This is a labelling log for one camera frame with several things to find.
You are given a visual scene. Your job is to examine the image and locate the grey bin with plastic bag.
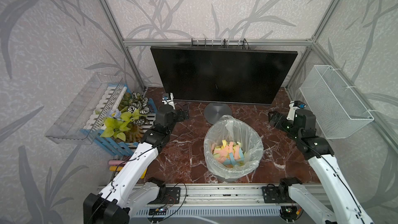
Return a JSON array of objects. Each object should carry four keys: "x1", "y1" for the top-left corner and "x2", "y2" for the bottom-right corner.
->
[{"x1": 203, "y1": 115, "x2": 264, "y2": 183}]

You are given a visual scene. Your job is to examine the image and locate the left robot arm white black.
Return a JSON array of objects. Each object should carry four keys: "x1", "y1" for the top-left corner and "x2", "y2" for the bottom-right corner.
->
[{"x1": 83, "y1": 104, "x2": 189, "y2": 224}]

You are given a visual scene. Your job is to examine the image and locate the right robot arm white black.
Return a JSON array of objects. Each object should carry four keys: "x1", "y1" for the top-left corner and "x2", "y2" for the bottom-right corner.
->
[{"x1": 268, "y1": 107, "x2": 373, "y2": 224}]

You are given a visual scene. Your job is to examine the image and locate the grey round monitor stand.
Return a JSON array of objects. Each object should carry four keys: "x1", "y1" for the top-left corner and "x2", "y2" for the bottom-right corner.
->
[{"x1": 204, "y1": 103, "x2": 232, "y2": 124}]

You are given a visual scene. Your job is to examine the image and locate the pile of discarded sticky notes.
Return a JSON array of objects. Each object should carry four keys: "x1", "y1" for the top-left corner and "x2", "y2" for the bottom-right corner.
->
[{"x1": 210, "y1": 140, "x2": 245, "y2": 168}]

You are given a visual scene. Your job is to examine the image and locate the black flat monitor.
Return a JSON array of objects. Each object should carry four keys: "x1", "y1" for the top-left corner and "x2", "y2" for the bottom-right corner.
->
[{"x1": 150, "y1": 46, "x2": 298, "y2": 105}]

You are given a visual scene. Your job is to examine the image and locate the green artificial plant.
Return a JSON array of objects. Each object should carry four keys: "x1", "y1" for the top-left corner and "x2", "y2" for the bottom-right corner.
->
[{"x1": 101, "y1": 92, "x2": 150, "y2": 143}]

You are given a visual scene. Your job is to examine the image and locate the blue white wooden crate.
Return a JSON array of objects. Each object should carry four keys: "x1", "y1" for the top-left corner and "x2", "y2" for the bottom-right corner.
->
[{"x1": 79, "y1": 84, "x2": 157, "y2": 156}]

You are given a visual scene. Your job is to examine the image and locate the yellow purple tool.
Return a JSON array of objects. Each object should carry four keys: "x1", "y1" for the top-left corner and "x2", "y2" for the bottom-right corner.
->
[{"x1": 108, "y1": 160, "x2": 147, "y2": 179}]

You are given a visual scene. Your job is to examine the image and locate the small green circuit board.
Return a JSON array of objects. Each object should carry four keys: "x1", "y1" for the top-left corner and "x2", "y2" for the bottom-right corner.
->
[{"x1": 148, "y1": 207, "x2": 168, "y2": 216}]

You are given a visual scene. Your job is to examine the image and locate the clear plastic tray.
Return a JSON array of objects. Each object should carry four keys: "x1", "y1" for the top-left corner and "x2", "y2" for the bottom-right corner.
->
[{"x1": 45, "y1": 73, "x2": 124, "y2": 145}]

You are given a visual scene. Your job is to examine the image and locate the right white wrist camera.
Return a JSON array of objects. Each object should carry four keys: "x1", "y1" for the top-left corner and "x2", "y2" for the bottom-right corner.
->
[{"x1": 287, "y1": 101, "x2": 306, "y2": 120}]

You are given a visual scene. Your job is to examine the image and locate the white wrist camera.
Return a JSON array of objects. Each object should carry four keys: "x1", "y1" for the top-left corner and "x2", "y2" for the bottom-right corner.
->
[
  {"x1": 287, "y1": 101, "x2": 306, "y2": 120},
  {"x1": 162, "y1": 93, "x2": 175, "y2": 110}
]

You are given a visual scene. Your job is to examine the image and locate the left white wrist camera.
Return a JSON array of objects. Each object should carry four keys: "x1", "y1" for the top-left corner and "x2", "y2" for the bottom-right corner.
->
[{"x1": 162, "y1": 93, "x2": 175, "y2": 110}]

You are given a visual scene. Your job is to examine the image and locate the white wire mesh basket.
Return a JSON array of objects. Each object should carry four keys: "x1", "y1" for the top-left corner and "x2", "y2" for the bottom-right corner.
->
[{"x1": 300, "y1": 65, "x2": 374, "y2": 140}]

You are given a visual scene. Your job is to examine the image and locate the black wire rack behind monitor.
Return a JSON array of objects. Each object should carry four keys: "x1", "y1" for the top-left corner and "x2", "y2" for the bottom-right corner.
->
[{"x1": 190, "y1": 38, "x2": 251, "y2": 50}]

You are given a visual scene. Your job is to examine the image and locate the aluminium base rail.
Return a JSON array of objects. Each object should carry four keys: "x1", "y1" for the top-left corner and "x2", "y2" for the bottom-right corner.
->
[{"x1": 130, "y1": 184, "x2": 352, "y2": 208}]

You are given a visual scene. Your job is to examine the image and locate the round black connector with wires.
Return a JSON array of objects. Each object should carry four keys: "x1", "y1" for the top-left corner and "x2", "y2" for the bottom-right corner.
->
[{"x1": 279, "y1": 206, "x2": 303, "y2": 224}]

